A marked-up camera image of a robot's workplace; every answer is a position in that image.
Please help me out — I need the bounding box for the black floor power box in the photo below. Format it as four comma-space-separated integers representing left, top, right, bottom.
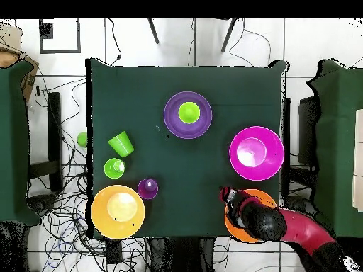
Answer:
105, 239, 123, 264

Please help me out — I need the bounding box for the green side table cloth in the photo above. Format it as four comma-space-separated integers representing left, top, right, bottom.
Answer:
0, 60, 42, 227
305, 58, 363, 239

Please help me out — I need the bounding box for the tangle of floor cables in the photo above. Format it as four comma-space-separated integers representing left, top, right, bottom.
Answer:
26, 76, 97, 272

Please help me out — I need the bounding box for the purple plastic bowl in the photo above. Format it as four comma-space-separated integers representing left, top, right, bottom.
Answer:
163, 91, 213, 140

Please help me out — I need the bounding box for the brown cardboard box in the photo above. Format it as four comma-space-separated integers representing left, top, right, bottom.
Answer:
0, 22, 40, 103

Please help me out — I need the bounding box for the black square floor frame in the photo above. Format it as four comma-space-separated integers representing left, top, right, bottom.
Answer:
38, 18, 82, 55

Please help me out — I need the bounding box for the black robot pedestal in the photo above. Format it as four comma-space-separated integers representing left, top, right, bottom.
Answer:
147, 237, 216, 272

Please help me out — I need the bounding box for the black equipment box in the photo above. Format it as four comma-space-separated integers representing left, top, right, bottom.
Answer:
297, 95, 319, 166

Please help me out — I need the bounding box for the black stand bar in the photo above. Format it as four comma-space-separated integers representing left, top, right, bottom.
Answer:
280, 97, 291, 196
28, 91, 64, 193

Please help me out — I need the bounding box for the small green plastic bowl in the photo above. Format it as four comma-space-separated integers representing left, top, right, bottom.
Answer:
77, 131, 88, 149

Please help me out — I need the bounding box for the large pink plastic bowl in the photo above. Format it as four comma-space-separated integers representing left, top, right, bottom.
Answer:
228, 125, 285, 181

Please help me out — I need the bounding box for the black tripod leg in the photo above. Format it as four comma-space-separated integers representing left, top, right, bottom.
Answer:
147, 18, 160, 45
220, 18, 240, 54

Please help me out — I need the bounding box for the dark green table cloth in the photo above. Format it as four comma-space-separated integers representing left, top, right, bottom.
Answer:
85, 58, 290, 239

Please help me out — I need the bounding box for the large orange plastic bowl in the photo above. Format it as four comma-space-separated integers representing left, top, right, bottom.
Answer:
224, 188, 278, 244
91, 184, 146, 241

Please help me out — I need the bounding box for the green plastic cup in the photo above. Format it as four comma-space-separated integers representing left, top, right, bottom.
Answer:
177, 101, 201, 125
107, 130, 135, 159
103, 157, 126, 180

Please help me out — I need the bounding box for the grey round stand base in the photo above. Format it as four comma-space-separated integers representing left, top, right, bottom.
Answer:
284, 195, 315, 216

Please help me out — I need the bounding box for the thin black cable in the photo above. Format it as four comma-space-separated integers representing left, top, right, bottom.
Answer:
228, 18, 272, 68
106, 18, 123, 67

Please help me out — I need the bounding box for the purple plastic cup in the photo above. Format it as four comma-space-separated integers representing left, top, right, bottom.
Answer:
137, 178, 159, 200

